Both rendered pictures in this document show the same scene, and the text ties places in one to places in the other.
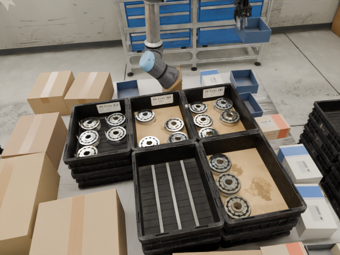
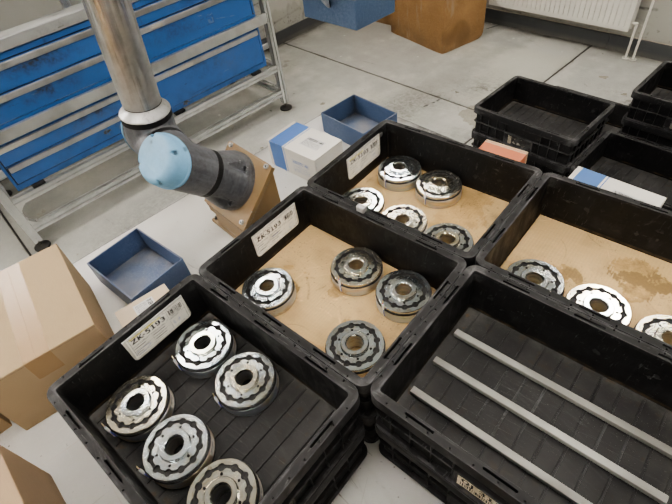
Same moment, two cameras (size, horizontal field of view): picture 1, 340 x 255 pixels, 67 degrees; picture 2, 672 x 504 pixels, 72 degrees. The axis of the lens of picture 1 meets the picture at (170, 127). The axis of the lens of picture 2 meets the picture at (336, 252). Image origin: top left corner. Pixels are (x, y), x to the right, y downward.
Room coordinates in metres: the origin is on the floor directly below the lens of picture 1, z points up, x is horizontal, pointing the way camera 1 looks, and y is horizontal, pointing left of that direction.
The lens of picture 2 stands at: (0.51, 0.37, 1.54)
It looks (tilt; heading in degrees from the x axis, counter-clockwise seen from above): 46 degrees down; 323
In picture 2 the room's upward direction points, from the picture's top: 10 degrees counter-clockwise
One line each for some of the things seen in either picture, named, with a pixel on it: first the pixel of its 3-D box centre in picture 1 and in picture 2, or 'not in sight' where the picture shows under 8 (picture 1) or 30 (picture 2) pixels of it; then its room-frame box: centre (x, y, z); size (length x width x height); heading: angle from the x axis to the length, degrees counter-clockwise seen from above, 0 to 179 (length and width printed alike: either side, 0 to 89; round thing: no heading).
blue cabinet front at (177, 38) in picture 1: (159, 26); (59, 105); (2.90, 0.03, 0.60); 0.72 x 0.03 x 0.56; 90
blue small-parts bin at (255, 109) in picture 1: (244, 107); not in sight; (1.21, -0.47, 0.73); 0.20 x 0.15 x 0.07; 7
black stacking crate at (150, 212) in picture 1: (173, 192); (540, 412); (0.57, 0.01, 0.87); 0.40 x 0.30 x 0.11; 6
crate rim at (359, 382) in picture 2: (159, 118); (328, 270); (0.96, 0.05, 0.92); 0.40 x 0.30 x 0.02; 6
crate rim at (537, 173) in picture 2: (216, 109); (420, 181); (1.00, -0.25, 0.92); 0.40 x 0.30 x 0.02; 6
